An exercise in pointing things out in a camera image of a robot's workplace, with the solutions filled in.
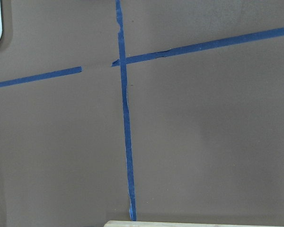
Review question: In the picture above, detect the wooden cutting board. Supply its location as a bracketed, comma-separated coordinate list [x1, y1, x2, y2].
[103, 220, 284, 227]

